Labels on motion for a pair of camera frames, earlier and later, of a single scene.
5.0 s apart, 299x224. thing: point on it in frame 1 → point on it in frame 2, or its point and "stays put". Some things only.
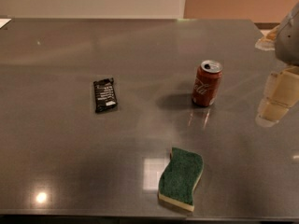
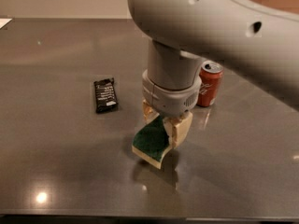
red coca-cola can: x=206 y=84 stays put
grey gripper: x=289 y=44 → x=169 y=99
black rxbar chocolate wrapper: x=105 y=94 stays put
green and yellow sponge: x=177 y=183 → x=151 y=142
